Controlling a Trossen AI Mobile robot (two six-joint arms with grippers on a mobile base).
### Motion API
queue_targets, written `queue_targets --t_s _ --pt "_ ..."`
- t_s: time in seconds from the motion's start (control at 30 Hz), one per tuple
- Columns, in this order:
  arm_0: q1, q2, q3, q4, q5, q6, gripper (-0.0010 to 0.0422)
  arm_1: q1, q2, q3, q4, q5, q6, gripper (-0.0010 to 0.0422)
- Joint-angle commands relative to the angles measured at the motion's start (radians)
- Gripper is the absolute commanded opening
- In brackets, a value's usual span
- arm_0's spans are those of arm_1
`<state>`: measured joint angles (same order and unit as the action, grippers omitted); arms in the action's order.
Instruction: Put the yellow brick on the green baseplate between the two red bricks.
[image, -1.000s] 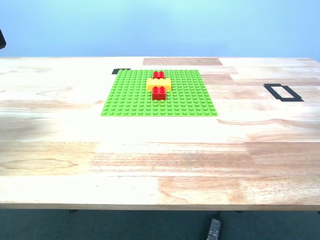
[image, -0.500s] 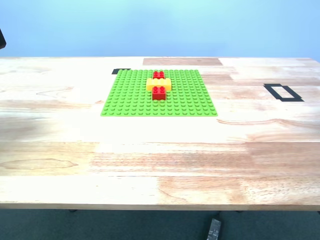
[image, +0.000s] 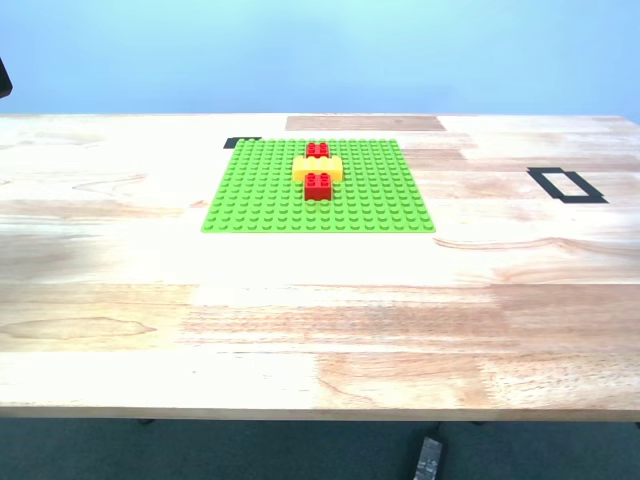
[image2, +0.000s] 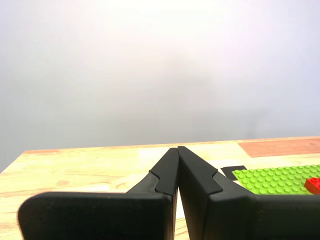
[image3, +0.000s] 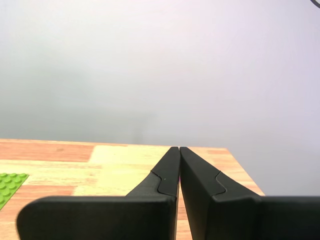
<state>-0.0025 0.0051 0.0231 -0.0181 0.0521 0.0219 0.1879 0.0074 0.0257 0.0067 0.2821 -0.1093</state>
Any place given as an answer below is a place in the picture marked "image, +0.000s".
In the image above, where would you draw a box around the yellow two-by-four brick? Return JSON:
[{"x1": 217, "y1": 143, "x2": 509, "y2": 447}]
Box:
[{"x1": 291, "y1": 155, "x2": 345, "y2": 183}]

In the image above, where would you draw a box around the green lego baseplate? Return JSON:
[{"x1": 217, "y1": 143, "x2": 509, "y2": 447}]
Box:
[{"x1": 200, "y1": 138, "x2": 437, "y2": 235}]

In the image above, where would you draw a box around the grey speckled metal bar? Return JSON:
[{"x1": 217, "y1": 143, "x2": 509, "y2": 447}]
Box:
[{"x1": 412, "y1": 435, "x2": 446, "y2": 480}]

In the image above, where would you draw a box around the black tape rectangle outline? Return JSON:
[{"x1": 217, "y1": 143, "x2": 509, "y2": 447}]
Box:
[{"x1": 526, "y1": 167, "x2": 610, "y2": 205}]

